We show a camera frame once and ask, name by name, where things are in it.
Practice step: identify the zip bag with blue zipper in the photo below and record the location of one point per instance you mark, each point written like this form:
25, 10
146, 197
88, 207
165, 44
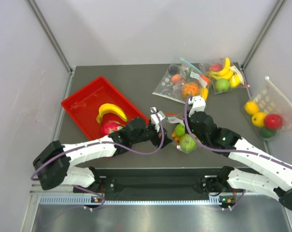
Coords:
190, 80

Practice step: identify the dark green avocado toy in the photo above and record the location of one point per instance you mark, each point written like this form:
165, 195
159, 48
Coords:
267, 133

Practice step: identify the yellow banana bunch in bag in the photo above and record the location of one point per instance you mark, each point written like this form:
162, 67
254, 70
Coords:
226, 71

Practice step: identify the yellow lemon in banana bag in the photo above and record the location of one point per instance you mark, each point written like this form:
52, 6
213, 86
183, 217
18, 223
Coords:
234, 81

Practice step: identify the aluminium corner post left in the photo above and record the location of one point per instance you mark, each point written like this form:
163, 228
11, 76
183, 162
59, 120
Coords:
48, 32

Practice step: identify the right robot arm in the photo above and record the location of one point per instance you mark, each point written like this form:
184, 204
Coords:
273, 177

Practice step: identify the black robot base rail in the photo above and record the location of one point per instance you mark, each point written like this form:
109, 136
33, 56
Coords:
157, 184

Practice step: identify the yellow mango in blue-zip bag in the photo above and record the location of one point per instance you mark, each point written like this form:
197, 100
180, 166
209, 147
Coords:
204, 92

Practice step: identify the green apple in banana bag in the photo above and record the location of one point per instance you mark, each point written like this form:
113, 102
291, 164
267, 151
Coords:
222, 85

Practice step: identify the green apple in red-zip bag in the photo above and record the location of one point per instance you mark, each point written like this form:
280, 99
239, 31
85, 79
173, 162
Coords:
187, 143

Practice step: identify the aluminium corner post right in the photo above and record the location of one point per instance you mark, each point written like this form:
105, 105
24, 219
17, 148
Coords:
263, 32

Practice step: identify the yellow lemon left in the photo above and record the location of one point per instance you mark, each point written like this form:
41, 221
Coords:
251, 108

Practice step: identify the dotted flat zip bag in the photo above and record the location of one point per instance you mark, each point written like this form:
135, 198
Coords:
166, 88

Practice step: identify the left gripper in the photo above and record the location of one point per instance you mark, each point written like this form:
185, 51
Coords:
157, 141

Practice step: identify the aluminium corner post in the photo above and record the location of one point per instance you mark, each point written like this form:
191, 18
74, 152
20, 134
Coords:
263, 32
48, 32

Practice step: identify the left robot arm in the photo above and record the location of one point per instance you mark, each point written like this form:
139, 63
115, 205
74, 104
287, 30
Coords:
58, 164

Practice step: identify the orange mandarin cluster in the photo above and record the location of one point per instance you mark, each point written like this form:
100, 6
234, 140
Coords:
176, 140

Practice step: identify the yellow orange with green stem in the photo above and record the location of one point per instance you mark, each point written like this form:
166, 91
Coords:
258, 119

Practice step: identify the zip bag with bananas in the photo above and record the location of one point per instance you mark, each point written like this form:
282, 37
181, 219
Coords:
236, 70

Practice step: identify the red peach toy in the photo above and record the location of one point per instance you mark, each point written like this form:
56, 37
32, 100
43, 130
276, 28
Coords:
215, 67

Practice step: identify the orange tomato toy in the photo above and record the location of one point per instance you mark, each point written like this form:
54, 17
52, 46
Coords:
205, 78

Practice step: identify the zip bag with red zipper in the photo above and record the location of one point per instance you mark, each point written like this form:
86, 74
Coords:
175, 119

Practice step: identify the orange persimmon toy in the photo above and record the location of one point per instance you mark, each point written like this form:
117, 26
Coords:
176, 78

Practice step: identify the dotted zip bag with lemons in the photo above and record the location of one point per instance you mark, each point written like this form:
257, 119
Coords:
271, 101

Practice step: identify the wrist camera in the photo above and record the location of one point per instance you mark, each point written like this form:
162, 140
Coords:
157, 118
197, 103

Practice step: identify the orange pineapple toy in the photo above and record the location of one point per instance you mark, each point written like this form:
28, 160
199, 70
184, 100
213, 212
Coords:
191, 88

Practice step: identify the red plastic tray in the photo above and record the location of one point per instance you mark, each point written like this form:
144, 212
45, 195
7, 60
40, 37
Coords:
83, 106

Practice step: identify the white slotted cable duct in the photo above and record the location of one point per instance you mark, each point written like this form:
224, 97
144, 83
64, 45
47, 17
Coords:
93, 200

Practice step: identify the red apple in dotted bag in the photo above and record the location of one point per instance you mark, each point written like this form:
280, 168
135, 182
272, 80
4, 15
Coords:
273, 121

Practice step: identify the banana bunch in tray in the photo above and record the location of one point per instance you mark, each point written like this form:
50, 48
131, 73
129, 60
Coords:
109, 108

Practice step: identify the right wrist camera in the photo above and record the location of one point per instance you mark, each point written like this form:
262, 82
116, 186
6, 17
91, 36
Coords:
197, 103

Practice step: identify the pink dragon fruit toy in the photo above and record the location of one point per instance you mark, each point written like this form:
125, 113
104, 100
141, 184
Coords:
111, 127

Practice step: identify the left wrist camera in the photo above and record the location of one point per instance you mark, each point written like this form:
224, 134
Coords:
157, 118

